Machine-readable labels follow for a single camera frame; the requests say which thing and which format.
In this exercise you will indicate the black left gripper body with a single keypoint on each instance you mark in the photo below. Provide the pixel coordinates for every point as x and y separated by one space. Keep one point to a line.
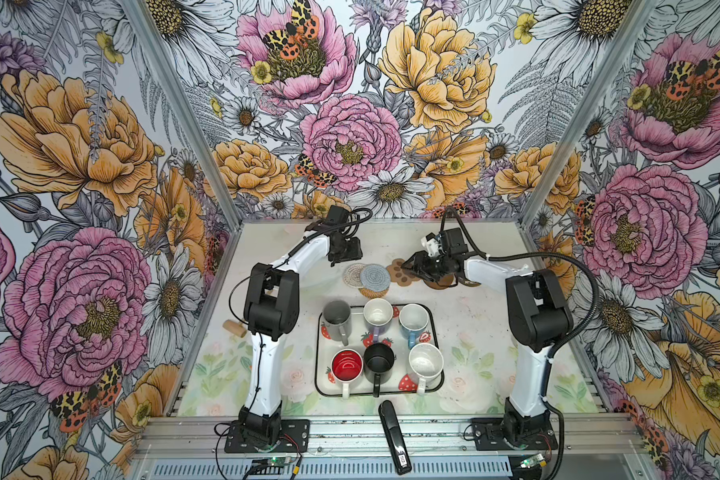
347 250

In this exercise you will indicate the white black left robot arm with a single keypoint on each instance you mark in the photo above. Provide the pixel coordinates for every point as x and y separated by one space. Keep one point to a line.
272 308

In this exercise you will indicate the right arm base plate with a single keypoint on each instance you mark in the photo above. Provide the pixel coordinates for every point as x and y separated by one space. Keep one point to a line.
486 433

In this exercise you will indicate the tan wicker coaster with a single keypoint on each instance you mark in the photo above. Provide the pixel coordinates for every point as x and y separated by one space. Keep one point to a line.
372 294

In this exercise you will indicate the red mug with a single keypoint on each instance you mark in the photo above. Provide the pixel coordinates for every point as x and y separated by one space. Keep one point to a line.
347 369

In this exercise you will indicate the brown paw shaped coaster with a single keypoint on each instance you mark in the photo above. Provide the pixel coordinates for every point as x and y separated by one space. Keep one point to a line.
399 275

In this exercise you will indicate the grey mug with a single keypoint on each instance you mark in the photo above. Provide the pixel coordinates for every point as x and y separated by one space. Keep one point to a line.
337 321

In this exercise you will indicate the white purple mug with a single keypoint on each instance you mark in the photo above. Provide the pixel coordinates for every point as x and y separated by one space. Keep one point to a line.
378 315

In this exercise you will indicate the black stapler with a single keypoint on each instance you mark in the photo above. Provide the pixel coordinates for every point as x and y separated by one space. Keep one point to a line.
394 437

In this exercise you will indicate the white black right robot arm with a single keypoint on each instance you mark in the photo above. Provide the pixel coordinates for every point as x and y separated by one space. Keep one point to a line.
539 317

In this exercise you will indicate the multicolour woven coaster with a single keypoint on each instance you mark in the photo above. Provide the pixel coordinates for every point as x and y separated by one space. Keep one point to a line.
352 275

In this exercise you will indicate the strawberry print serving tray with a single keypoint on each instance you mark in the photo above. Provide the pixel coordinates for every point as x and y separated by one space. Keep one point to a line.
399 383

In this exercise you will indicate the wooden mallet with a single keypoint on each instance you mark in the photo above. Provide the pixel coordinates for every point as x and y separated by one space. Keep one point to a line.
235 328

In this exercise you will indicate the black mug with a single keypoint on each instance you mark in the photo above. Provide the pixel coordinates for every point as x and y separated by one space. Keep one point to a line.
378 360

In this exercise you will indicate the aluminium front rail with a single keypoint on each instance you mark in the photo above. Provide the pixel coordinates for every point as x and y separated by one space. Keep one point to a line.
362 436

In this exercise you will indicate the matte brown round coaster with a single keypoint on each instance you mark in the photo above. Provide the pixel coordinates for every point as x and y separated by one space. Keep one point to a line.
444 283

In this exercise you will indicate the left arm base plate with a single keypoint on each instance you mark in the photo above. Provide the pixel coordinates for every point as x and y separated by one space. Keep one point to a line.
294 435

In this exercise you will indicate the white blue mug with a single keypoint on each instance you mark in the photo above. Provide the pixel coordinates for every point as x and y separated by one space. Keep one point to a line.
414 320

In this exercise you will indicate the grey blue woven coaster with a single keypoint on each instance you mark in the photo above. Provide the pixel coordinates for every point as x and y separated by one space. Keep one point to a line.
375 278

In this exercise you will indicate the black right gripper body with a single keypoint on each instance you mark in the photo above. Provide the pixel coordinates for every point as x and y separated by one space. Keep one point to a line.
432 267

